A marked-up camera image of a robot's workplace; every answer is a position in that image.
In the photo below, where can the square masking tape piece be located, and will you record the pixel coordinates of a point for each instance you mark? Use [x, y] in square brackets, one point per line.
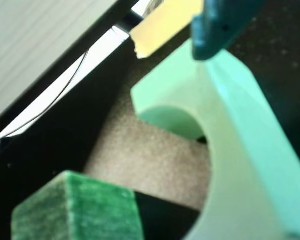
[162, 30]

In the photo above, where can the pale green arch block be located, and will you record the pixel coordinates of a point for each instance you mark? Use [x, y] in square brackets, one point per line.
[240, 150]

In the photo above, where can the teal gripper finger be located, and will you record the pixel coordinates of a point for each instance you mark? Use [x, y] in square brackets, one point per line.
[215, 25]

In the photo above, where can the green square wooden block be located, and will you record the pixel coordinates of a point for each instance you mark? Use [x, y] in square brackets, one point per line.
[77, 212]

